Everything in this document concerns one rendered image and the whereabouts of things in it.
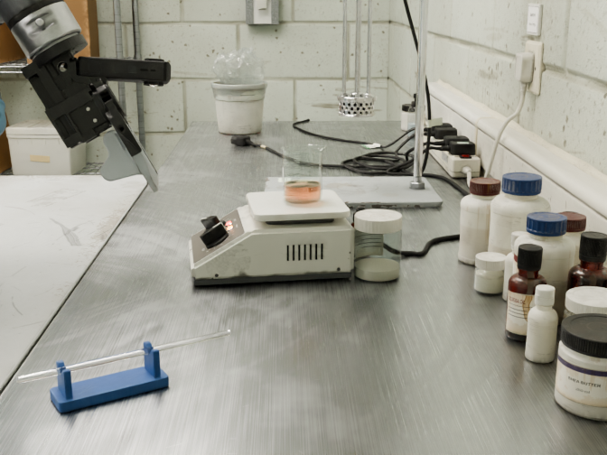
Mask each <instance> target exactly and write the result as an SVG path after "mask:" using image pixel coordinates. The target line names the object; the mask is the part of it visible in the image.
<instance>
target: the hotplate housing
mask: <svg viewBox="0 0 607 455"><path fill-rule="evenodd" d="M237 210H238V214H239V216H240V219H241V222H242V225H243V228H244V231H245V233H244V234H243V235H241V236H239V237H237V238H235V239H234V240H232V241H230V242H229V243H227V244H226V245H225V246H222V247H221V248H219V249H217V250H216V251H214V252H213V253H211V254H209V255H207V256H205V257H204V258H202V259H201V260H200V261H198V262H196V263H193V257H192V247H191V240H190V241H189V252H190V262H191V277H193V279H194V285H210V284H227V283H261V282H278V281H295V280H312V279H330V278H347V277H351V271H350V269H353V268H354V228H353V226H352V225H351V224H350V222H349V221H348V220H347V219H346V218H327V219H305V220H283V221H256V220H254V219H253V217H252V214H251V211H250V209H249V206H248V205H245V206H244V207H239V208H237Z"/></svg>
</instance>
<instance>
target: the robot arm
mask: <svg viewBox="0 0 607 455"><path fill-rule="evenodd" d="M4 23H6V25H7V26H8V28H9V29H10V31H11V32H12V34H13V36H14V38H15V39H16V40H17V42H18V43H19V45H20V47H21V48H22V50H23V52H24V54H25V56H26V57H27V58H28V59H30V60H32V63H30V64H29V65H27V66H25V67H23V68H21V72H22V73H23V75H24V76H25V78H26V79H28V80H29V81H30V83H31V85H32V86H33V89H34V90H35V92H36V93H37V95H38V97H39V98H40V100H41V101H42V103H43V104H44V106H45V110H46V111H44V112H45V114H46V115H47V117H48V118H49V119H50V121H51V123H52V124H53V126H54V128H55V129H56V131H57V132H58V134H59V136H60V137H61V140H62V141H63V142H64V143H65V145H66V147H67V148H71V149H73V148H75V147H77V146H78V145H80V144H84V143H89V142H91V141H92V140H94V139H96V138H98V137H99V136H100V134H101V133H103V132H104V131H106V130H108V129H109V128H110V127H112V126H113V127H114V128H115V130H110V131H108V132H106V133H105V135H104V137H103V143H104V145H105V146H106V148H107V151H108V157H107V159H106V160H105V162H104V163H103V165H102V166H101V168H100V173H101V176H102V177H103V179H105V180H106V181H117V180H120V179H124V178H127V177H131V176H134V175H137V174H141V173H142V174H143V176H144V177H145V179H146V181H147V183H148V184H149V186H150V187H151V189H152V190H153V192H154V193H155V192H157V191H158V189H159V185H158V172H157V171H156V169H155V167H154V166H153V164H152V162H151V161H150V159H149V157H148V155H147V154H146V152H145V150H144V148H143V146H142V145H141V144H140V142H139V140H138V139H137V137H136V135H135V133H134V131H133V130H132V128H131V126H130V125H129V124H128V122H127V121H126V117H127V115H126V113H125V111H124V109H123V108H122V107H121V105H120V103H119V102H118V100H117V98H116V96H115V94H114V93H113V91H112V90H111V88H110V86H109V85H108V82H109V81H119V82H134V83H144V85H145V86H150V87H153V88H155V87H162V86H163V84H165V85H166V84H168V83H169V82H170V79H171V64H170V63H169V62H168V61H164V60H162V59H157V58H152V59H149V58H147V59H145V60H127V59H112V58H99V57H84V56H79V57H78V58H75V57H74V55H75V54H77V53H78V52H80V51H82V50H83V49H84V48H85V47H86V46H87V45H88V43H87V41H86V39H85V38H84V36H83V34H81V28H80V27H79V24H78V23H77V21H76V19H75V18H74V16H73V14H72V13H71V11H70V9H69V7H68V6H67V5H66V3H65V2H64V1H63V0H0V25H2V24H4ZM64 63H65V64H64ZM62 64H64V65H63V68H65V69H66V71H63V72H62V71H61V65H62ZM5 127H6V117H5V102H4V101H3V100H2V97H1V93H0V135H1V134H2V133H3V132H4V130H5Z"/></svg>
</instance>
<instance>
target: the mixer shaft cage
mask: <svg viewBox="0 0 607 455"><path fill-rule="evenodd" d="M347 3H348V0H343V26H342V93H341V94H340V95H338V96H337V100H338V101H339V113H338V115H339V116H346V117H369V116H374V115H375V113H374V101H376V100H377V96H376V95H372V94H370V79H371V36H372V0H369V8H368V52H367V93H366V94H364V93H363V92H361V91H360V49H361V0H356V35H355V90H354V92H351V93H350V94H348V93H346V69H347ZM354 114H356V115H354ZM360 114H361V115H360Z"/></svg>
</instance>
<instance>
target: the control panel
mask: <svg viewBox="0 0 607 455"><path fill-rule="evenodd" d="M220 220H225V222H226V224H227V223H228V222H230V221H231V223H230V224H229V225H227V226H226V224H225V225H224V227H225V229H227V228H228V227H229V226H232V228H230V229H227V232H228V233H229V236H228V237H227V238H226V239H225V240H224V241H223V242H222V243H220V244H219V245H217V246H214V247H213V248H207V247H206V246H205V245H204V244H203V242H202V241H201V239H200V235H201V234H203V233H204V230H205V229H206V228H204V229H203V230H201V231H200V232H198V233H196V234H195V235H193V236H191V247H192V257H193V263H196V262H198V261H200V260H201V259H202V258H204V257H205V256H207V255H209V254H211V253H213V252H214V251H216V250H217V249H219V248H221V247H222V246H225V245H226V244H227V243H229V242H230V241H232V240H234V239H235V238H237V237H239V236H241V235H243V234H244V233H245V231H244V228H243V225H242V222H241V219H240V216H239V214H238V210H237V209H235V210H234V211H232V212H230V213H229V214H228V215H226V216H225V217H223V218H221V219H220Z"/></svg>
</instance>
